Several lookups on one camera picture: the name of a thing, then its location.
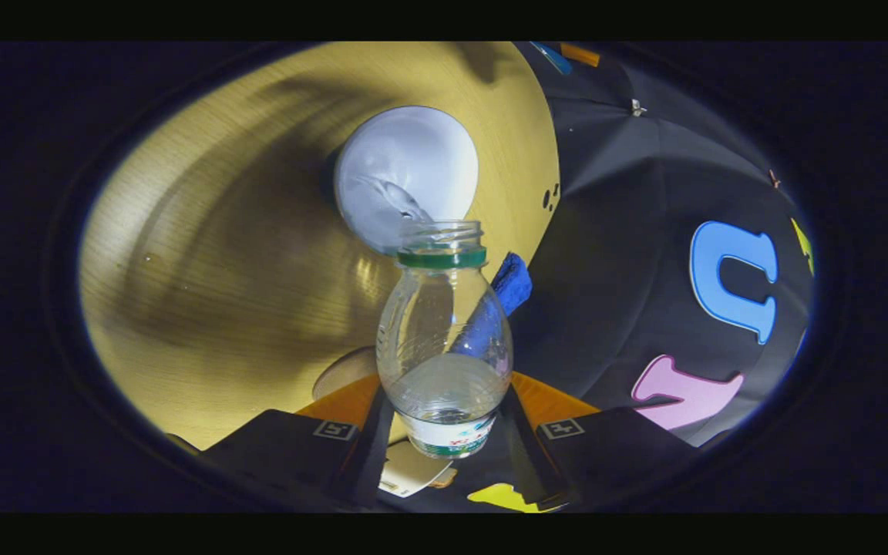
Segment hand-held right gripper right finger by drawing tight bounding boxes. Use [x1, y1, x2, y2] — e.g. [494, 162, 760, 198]
[499, 372, 699, 511]

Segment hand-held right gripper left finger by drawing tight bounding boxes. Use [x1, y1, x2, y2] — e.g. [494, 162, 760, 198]
[201, 374, 396, 511]

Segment round brown coaster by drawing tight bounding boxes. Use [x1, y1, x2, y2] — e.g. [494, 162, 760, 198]
[312, 346, 380, 401]

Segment clear plastic water bottle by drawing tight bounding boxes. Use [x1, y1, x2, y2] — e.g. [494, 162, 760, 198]
[375, 220, 515, 460]

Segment white teacup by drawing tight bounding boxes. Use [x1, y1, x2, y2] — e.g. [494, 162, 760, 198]
[333, 106, 480, 256]

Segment white toaster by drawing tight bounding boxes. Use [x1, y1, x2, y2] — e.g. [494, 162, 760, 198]
[378, 439, 446, 499]

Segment blue towel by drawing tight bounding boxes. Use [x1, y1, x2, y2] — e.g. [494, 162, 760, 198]
[489, 252, 534, 318]

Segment black backdrop cloth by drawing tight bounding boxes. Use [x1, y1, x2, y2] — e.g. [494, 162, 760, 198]
[375, 42, 815, 513]

